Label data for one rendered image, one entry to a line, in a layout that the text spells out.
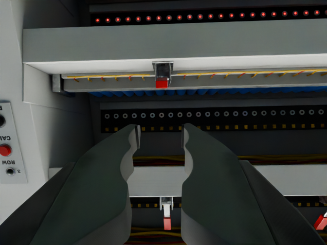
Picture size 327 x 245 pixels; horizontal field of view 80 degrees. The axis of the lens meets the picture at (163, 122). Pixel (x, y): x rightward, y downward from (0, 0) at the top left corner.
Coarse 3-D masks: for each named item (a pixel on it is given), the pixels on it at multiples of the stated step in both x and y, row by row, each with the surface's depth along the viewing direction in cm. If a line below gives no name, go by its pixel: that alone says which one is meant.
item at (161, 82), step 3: (159, 78) 22; (162, 78) 22; (165, 78) 22; (156, 81) 20; (159, 81) 20; (162, 81) 20; (165, 81) 20; (156, 84) 20; (159, 84) 20; (162, 84) 20; (165, 84) 20; (156, 87) 20; (159, 87) 20; (162, 87) 20; (165, 87) 20
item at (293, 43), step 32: (32, 32) 25; (64, 32) 25; (96, 32) 25; (128, 32) 25; (160, 32) 25; (192, 32) 25; (224, 32) 24; (256, 32) 24; (288, 32) 24; (320, 32) 24; (32, 64) 26; (64, 64) 26; (96, 64) 26; (128, 64) 26; (192, 64) 27; (224, 64) 27; (256, 64) 27; (288, 64) 28; (320, 64) 28; (32, 96) 27; (64, 96) 35
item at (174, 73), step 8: (112, 72) 30; (120, 72) 30; (128, 72) 30; (136, 72) 30; (144, 72) 30; (152, 72) 30; (176, 72) 30; (184, 72) 30; (192, 72) 29; (200, 72) 29; (280, 72) 29; (288, 72) 29; (296, 72) 29
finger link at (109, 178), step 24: (96, 144) 10; (120, 144) 10; (96, 168) 9; (120, 168) 9; (72, 192) 7; (96, 192) 7; (120, 192) 7; (48, 216) 6; (72, 216) 6; (96, 216) 6; (120, 216) 7; (48, 240) 6; (72, 240) 6; (96, 240) 6; (120, 240) 7
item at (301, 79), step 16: (64, 80) 31; (80, 80) 31; (96, 80) 30; (112, 80) 30; (128, 80) 30; (144, 80) 30; (176, 80) 30; (192, 80) 30; (208, 80) 30; (224, 80) 30; (240, 80) 30; (256, 80) 30; (272, 80) 30; (288, 80) 30; (304, 80) 29; (320, 80) 29
